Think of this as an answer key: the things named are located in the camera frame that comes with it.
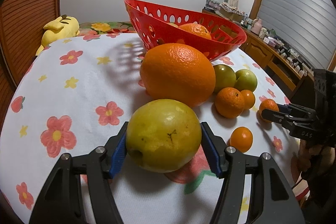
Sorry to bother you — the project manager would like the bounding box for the small mandarin orange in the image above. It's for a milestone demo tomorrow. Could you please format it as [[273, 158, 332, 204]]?
[[259, 99, 279, 123], [229, 127, 253, 153], [240, 89, 256, 110], [215, 88, 245, 119]]

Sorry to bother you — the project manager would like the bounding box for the pale green round fruit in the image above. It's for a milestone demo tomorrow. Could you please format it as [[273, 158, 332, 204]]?
[[234, 69, 257, 92]]

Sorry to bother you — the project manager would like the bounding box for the yellow-green round fruit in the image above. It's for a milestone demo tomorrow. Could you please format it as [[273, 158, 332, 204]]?
[[214, 64, 236, 93]]

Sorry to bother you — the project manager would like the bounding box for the yellow-green pear-like fruit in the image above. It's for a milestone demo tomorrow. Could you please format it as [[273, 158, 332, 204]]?
[[126, 99, 202, 173]]

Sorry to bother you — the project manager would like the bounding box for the large orange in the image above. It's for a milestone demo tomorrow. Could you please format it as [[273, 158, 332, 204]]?
[[140, 43, 216, 108]]

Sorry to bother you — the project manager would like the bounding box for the person's right hand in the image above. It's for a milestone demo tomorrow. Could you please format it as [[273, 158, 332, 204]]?
[[298, 140, 335, 181]]

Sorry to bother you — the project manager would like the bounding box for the wooden sideboard cabinet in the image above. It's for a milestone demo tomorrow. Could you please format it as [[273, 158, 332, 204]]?
[[202, 9, 316, 98]]

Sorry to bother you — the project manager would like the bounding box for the clutter on sideboard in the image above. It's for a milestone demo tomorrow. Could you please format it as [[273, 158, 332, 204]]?
[[204, 0, 313, 76]]

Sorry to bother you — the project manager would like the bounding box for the grey window blind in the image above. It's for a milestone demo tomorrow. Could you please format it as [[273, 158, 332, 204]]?
[[257, 0, 335, 69]]

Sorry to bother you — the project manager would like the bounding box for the white floral cloth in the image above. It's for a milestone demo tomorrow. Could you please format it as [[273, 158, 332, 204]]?
[[1, 34, 298, 223]]

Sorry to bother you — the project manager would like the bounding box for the orange in basket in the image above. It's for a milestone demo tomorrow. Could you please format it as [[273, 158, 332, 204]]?
[[178, 23, 211, 40]]

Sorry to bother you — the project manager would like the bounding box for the red perforated plastic basket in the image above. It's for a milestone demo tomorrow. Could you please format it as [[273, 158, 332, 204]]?
[[124, 0, 247, 61]]

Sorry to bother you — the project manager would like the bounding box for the yellow plush toy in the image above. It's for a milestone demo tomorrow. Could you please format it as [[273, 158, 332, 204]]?
[[35, 15, 80, 56]]

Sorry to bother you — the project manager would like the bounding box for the colourful floral bedspread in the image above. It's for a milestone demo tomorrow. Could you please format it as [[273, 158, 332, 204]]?
[[79, 22, 136, 36]]

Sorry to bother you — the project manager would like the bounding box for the wooden slatted wardrobe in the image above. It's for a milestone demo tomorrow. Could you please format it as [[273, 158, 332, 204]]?
[[1, 0, 60, 120]]

